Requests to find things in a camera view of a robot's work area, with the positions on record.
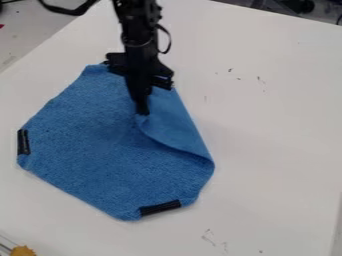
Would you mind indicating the blue cloth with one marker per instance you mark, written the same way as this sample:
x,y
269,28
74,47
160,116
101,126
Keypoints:
x,y
102,156

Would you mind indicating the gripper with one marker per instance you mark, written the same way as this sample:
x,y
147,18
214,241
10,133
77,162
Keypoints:
x,y
141,68

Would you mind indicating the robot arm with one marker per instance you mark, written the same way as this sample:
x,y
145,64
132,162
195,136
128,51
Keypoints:
x,y
135,20

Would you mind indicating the yellow toy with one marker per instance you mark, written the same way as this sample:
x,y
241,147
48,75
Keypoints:
x,y
22,251

